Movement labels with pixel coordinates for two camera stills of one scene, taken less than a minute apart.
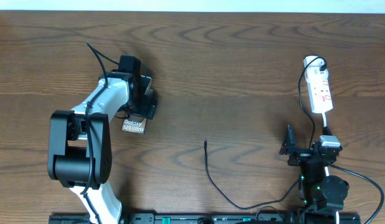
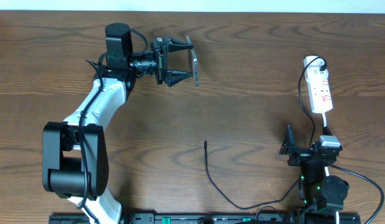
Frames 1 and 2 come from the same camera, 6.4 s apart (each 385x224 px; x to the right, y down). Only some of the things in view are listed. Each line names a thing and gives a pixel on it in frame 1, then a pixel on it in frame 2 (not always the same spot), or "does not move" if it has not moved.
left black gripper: x=149 y=109 → x=161 y=61
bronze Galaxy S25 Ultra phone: x=136 y=124 → x=194 y=63
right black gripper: x=288 y=149 does not move
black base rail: x=218 y=218 does not move
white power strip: x=318 y=85 does not move
